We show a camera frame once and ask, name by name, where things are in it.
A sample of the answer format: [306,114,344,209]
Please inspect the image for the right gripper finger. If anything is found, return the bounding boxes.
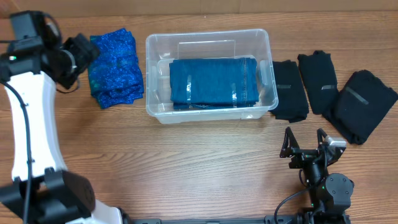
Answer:
[279,127,300,158]
[317,128,327,149]

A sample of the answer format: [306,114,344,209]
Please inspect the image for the sparkly blue fabric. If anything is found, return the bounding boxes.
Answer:
[88,28,144,109]

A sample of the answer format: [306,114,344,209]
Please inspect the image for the black garment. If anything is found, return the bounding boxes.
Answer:
[323,70,397,145]
[271,60,309,123]
[297,50,338,114]

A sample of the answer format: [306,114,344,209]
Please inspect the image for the blue denim jeans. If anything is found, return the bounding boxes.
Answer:
[169,58,259,110]

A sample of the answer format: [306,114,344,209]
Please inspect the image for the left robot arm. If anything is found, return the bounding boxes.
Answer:
[1,11,131,223]

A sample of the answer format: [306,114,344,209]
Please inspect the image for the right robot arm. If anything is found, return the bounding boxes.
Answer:
[273,127,354,224]

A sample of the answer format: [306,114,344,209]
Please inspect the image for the clear plastic storage bin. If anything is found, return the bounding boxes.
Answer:
[146,29,279,124]

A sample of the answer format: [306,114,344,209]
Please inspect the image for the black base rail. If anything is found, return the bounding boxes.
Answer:
[124,214,352,224]

